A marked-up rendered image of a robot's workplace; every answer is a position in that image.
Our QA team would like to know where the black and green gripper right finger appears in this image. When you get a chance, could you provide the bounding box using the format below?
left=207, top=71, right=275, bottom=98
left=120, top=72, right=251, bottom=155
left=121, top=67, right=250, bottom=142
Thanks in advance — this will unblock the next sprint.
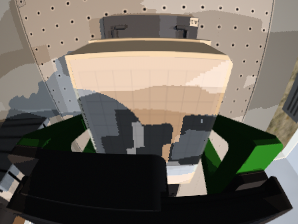
left=201, top=114, right=283, bottom=194

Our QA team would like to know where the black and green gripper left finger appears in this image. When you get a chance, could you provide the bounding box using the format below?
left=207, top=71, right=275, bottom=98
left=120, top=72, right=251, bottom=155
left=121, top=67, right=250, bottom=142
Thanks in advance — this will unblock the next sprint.
left=16, top=114, right=96, bottom=153

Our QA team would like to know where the beige perforated base plate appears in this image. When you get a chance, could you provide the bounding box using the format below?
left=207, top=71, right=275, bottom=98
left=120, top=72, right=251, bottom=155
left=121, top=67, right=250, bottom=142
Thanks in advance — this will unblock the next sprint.
left=14, top=0, right=275, bottom=123

